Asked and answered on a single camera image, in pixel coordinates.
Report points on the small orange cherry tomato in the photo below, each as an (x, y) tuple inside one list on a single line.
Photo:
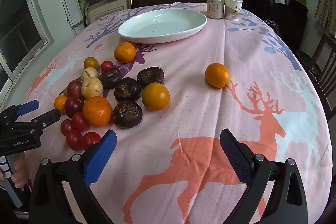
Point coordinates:
[(60, 104)]

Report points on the white framed window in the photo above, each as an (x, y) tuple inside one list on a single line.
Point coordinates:
[(21, 29)]

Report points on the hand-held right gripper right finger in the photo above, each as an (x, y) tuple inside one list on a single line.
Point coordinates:
[(236, 158)]

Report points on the red cherry tomato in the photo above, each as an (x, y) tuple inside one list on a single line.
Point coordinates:
[(79, 121), (73, 106), (106, 66), (74, 88), (90, 140), (66, 127), (73, 139)]

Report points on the woven beige blind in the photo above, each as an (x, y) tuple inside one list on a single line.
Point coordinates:
[(326, 1)]

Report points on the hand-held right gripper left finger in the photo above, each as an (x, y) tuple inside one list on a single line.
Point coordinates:
[(101, 158)]

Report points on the black flat panel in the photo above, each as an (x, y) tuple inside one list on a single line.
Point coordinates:
[(265, 1)]

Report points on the framed beige panel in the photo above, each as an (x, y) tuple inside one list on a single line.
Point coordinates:
[(107, 10)]

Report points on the dark water chestnut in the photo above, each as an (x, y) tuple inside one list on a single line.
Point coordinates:
[(110, 77), (150, 76), (127, 89), (127, 114)]

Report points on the pink deer print tablecloth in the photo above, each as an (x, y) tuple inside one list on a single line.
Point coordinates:
[(197, 108)]

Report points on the pale yellow pepino melon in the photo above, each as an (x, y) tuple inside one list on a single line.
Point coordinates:
[(89, 73), (91, 88)]

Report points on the orange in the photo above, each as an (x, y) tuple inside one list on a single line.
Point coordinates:
[(217, 75), (97, 111), (155, 96), (125, 52)]

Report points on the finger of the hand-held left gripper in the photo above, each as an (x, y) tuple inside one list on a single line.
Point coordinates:
[(50, 116), (27, 106)]

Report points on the pale drink can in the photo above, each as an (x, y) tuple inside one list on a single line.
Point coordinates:
[(215, 7)]

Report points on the slatted wooden chair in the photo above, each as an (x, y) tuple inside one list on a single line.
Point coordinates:
[(323, 64)]

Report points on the printed paper cup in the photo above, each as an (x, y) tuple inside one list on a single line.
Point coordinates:
[(233, 9)]

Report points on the person's left hand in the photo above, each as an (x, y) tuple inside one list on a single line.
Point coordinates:
[(21, 171)]

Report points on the white oval plate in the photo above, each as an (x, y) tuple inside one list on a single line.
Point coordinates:
[(162, 27)]

